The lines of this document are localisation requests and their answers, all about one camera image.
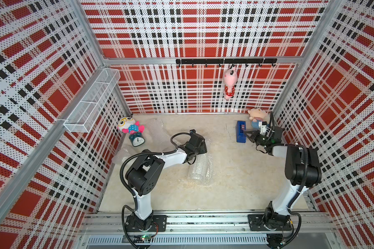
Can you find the white wire mesh shelf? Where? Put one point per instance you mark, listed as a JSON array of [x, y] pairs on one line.
[[99, 88]]

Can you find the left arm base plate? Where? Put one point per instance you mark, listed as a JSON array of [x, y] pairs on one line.
[[152, 224]]

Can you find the pink hanging plush toy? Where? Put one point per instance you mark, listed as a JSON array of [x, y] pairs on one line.
[[230, 79]]

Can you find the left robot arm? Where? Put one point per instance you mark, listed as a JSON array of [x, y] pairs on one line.
[[140, 173]]

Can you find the plush doll blue pants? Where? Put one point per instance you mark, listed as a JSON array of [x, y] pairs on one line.
[[256, 116]]

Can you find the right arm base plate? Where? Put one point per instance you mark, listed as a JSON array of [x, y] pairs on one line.
[[261, 222]]

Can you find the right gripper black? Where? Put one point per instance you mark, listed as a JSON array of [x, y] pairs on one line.
[[254, 135]]

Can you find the white pink owl plush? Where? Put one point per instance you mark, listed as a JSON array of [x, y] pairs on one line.
[[130, 125]]

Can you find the teal alarm clock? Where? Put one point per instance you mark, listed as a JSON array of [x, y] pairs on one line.
[[136, 139]]

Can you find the blue tape dispenser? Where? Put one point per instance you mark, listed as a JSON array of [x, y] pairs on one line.
[[240, 128]]

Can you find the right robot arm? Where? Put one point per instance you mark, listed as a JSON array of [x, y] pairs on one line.
[[302, 167]]

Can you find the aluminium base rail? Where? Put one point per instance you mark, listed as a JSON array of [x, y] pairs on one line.
[[208, 229]]

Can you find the black hook rail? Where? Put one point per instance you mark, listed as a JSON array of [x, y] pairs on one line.
[[258, 61]]

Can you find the bubble wrap pile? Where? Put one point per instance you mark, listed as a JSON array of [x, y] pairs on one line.
[[202, 172]]

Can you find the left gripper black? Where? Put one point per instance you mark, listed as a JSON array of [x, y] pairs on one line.
[[203, 148]]

